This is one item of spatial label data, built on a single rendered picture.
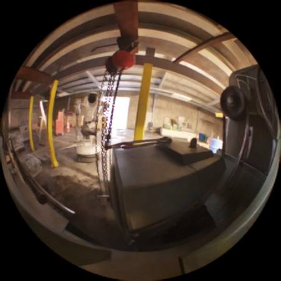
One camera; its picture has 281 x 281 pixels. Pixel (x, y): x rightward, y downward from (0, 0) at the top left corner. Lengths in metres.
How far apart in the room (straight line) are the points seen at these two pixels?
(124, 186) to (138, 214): 0.06
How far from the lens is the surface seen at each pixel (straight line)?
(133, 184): 0.18
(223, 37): 1.00
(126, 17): 0.73
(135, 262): 0.37
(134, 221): 0.19
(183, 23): 1.15
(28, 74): 2.04
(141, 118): 0.84
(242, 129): 0.89
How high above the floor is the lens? 0.97
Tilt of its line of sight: 13 degrees down
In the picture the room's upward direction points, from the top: 8 degrees clockwise
